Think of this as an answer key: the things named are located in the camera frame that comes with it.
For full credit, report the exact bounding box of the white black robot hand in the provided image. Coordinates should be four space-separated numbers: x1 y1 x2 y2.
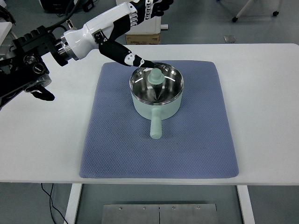
61 0 173 68

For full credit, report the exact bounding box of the green pot with glass lid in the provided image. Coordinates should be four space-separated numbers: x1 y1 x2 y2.
129 63 184 139

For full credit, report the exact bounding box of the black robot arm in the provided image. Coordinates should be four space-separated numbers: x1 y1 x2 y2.
0 0 80 107

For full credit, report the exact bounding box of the cardboard box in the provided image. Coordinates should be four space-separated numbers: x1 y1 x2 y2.
125 33 160 45

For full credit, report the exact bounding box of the black device on floor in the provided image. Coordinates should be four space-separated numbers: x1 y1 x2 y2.
39 0 96 14

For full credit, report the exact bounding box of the white side table left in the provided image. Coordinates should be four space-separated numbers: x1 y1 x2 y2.
0 21 14 45

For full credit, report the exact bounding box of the grey floor outlet cover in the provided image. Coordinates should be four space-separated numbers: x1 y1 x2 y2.
223 35 236 43

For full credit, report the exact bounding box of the white rolling chair base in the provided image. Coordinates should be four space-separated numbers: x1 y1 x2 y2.
231 0 284 23

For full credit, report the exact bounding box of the blue quilted mat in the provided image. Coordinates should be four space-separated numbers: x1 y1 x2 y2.
79 61 239 179

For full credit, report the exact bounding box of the metal floor plate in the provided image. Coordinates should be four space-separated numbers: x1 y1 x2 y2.
101 204 219 224

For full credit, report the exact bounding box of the white pedestal column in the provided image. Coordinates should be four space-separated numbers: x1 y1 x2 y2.
125 17 169 35

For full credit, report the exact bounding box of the black floor cable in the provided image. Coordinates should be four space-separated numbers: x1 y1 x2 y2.
41 183 69 224

